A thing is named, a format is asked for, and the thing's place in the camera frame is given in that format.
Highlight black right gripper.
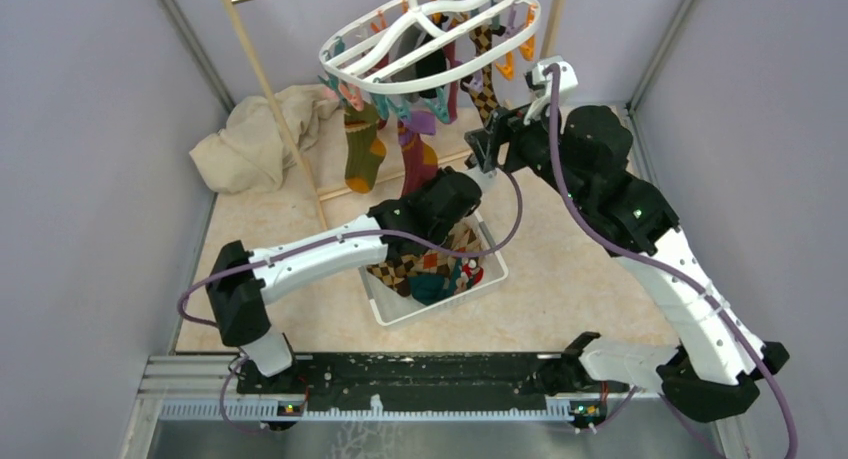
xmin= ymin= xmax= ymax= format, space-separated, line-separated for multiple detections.
xmin=465 ymin=91 xmax=590 ymax=208

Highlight brown beige argyle sock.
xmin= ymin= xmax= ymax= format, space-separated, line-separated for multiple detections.
xmin=409 ymin=220 xmax=483 ymax=277

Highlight dark teal sock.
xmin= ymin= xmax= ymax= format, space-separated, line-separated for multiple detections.
xmin=410 ymin=259 xmax=467 ymax=306

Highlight red sock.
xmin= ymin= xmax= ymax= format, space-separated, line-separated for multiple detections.
xmin=460 ymin=259 xmax=484 ymax=289

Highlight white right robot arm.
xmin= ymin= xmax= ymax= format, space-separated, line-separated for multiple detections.
xmin=465 ymin=105 xmax=789 ymax=423

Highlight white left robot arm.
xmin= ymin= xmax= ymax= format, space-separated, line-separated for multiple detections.
xmin=205 ymin=166 xmax=496 ymax=393

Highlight white oval clip hanger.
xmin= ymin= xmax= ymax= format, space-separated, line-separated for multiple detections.
xmin=318 ymin=0 xmax=542 ymax=96

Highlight olive green orange sock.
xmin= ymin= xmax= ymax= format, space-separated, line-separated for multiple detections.
xmin=343 ymin=103 xmax=386 ymax=194

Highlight white plastic basket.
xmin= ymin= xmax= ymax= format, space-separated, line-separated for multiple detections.
xmin=359 ymin=249 xmax=509 ymax=328

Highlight thin brown argyle sock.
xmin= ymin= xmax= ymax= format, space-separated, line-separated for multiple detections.
xmin=466 ymin=25 xmax=503 ymax=125

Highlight black sock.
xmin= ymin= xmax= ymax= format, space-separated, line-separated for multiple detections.
xmin=413 ymin=48 xmax=448 ymax=79

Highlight beige crumpled cloth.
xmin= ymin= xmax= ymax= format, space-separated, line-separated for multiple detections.
xmin=189 ymin=84 xmax=339 ymax=194

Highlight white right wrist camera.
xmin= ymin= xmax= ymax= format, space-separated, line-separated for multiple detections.
xmin=524 ymin=55 xmax=579 ymax=125

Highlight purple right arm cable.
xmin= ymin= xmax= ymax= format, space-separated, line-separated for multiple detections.
xmin=544 ymin=63 xmax=800 ymax=459

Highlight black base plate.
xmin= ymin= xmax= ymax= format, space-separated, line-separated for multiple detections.
xmin=237 ymin=352 xmax=625 ymax=412

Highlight wooden drying rack frame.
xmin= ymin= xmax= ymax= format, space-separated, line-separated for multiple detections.
xmin=220 ymin=0 xmax=565 ymax=230

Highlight aluminium front rail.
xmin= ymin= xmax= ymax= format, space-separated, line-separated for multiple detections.
xmin=137 ymin=353 xmax=738 ymax=423

